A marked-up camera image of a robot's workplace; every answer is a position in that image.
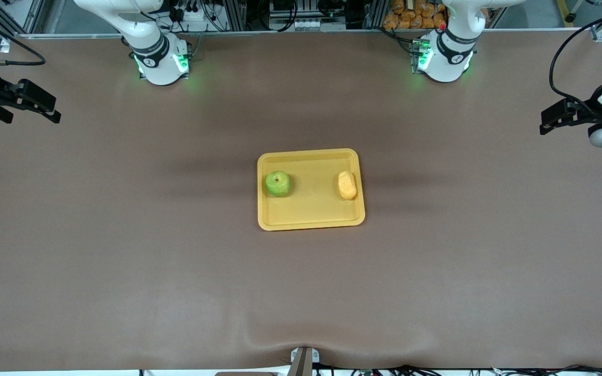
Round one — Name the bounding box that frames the yellow plastic tray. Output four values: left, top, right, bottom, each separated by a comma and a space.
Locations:
257, 148, 366, 231

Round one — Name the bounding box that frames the aluminium table edge rail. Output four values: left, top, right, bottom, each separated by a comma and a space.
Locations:
19, 28, 592, 39

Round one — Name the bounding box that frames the white power strip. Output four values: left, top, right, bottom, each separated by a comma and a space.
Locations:
171, 2, 219, 25

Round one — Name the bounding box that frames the yellow potato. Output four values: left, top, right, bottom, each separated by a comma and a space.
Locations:
337, 171, 358, 201

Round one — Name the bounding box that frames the bag of orange items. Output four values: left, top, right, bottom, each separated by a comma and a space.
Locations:
383, 0, 449, 30

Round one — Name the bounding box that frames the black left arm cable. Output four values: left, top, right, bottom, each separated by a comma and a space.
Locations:
548, 3, 602, 113

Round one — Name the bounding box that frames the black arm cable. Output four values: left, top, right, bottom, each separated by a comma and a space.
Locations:
548, 3, 602, 113
0, 5, 47, 68

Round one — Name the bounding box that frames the grey metal camera bracket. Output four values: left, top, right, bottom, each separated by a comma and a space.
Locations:
290, 346, 320, 376

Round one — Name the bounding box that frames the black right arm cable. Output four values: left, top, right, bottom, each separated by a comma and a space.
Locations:
0, 5, 47, 68

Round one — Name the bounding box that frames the green apple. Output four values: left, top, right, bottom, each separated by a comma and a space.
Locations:
265, 170, 292, 198

